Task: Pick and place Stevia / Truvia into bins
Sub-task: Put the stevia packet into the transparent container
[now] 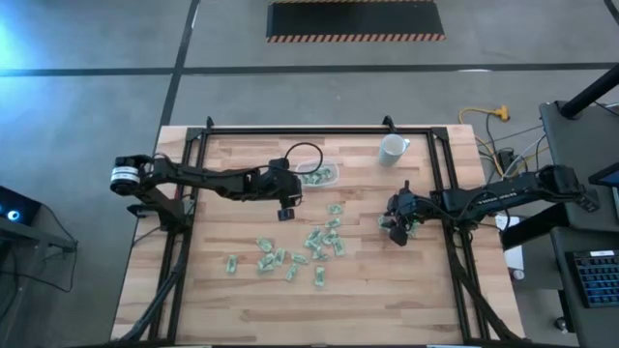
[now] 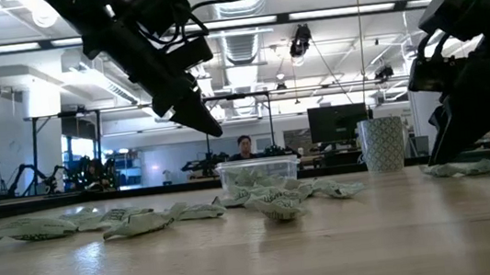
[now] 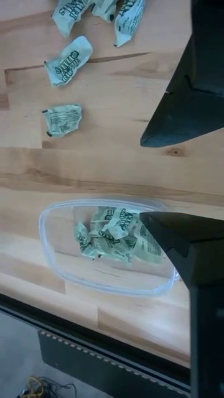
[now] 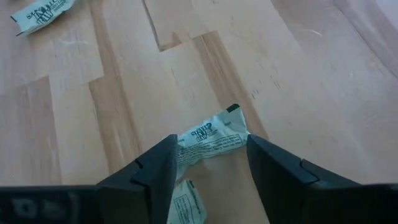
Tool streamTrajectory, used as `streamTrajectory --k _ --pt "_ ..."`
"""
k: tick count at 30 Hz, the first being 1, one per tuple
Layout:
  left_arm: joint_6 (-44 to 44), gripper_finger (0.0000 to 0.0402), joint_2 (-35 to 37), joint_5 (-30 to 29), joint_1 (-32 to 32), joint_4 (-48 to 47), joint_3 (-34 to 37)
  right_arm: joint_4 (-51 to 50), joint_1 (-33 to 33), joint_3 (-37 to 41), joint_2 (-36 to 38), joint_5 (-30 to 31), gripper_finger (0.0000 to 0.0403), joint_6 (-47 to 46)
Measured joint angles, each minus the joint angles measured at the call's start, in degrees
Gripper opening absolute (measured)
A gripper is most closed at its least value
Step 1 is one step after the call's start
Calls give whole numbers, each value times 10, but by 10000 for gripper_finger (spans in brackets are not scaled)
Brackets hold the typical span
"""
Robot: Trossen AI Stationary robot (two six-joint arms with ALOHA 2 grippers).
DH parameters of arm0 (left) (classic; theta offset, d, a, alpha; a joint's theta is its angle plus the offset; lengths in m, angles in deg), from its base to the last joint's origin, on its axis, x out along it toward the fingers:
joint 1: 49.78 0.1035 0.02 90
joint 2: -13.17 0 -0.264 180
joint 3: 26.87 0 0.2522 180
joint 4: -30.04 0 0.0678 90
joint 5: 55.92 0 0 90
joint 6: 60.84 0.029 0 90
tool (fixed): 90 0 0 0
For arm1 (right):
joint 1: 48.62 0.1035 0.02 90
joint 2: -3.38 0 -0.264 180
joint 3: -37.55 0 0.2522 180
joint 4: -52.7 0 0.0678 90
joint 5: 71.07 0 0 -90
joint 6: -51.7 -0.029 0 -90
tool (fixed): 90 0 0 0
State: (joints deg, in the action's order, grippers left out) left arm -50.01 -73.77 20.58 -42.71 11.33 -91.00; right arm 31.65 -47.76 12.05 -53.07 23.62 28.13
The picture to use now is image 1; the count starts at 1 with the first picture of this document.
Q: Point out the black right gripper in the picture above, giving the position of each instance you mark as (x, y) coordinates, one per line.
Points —
(408, 208)

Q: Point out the black hazard-striped floor mat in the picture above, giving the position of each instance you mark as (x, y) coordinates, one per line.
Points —
(355, 19)

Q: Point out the black power strip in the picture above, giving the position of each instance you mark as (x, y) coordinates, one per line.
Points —
(506, 157)

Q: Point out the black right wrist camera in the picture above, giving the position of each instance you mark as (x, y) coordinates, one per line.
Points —
(399, 235)

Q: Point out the small white round cap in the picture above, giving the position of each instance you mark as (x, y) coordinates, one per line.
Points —
(519, 275)

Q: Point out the black pole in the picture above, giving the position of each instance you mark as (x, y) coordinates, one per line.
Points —
(587, 92)

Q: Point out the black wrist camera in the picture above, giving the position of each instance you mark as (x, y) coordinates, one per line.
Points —
(399, 235)
(285, 214)

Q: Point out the black backlit keyboard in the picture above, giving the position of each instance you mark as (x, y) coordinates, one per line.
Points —
(597, 278)

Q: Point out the white paper sheet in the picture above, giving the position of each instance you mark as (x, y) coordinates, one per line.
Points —
(515, 256)

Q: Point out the black computer with blue light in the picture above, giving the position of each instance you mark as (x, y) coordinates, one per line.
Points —
(24, 203)

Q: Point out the blue-lit screen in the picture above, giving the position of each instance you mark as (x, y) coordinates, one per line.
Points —
(610, 178)

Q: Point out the green white Stevia packet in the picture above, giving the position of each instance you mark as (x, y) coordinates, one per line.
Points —
(279, 256)
(265, 263)
(319, 254)
(299, 259)
(325, 173)
(310, 243)
(319, 276)
(308, 179)
(292, 272)
(319, 181)
(339, 247)
(264, 244)
(315, 233)
(333, 223)
(414, 229)
(382, 222)
(330, 237)
(335, 209)
(232, 264)

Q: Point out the black metal table frame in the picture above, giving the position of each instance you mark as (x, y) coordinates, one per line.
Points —
(348, 131)

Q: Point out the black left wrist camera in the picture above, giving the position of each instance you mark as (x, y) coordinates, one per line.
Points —
(285, 214)

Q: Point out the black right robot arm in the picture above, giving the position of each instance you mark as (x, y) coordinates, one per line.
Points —
(503, 195)

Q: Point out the white patterned mug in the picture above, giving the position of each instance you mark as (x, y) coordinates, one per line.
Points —
(391, 151)

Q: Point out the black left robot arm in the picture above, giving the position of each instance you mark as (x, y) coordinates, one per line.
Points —
(217, 179)

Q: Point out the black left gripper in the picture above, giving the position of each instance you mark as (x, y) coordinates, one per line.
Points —
(283, 186)

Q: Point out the black controller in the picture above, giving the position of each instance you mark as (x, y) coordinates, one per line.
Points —
(586, 202)

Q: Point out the clear plastic container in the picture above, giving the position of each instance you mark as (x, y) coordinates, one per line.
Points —
(333, 169)

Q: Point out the grey desk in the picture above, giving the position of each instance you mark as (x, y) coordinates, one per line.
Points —
(595, 328)
(566, 140)

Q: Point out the black caster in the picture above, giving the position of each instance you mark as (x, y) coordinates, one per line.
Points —
(561, 324)

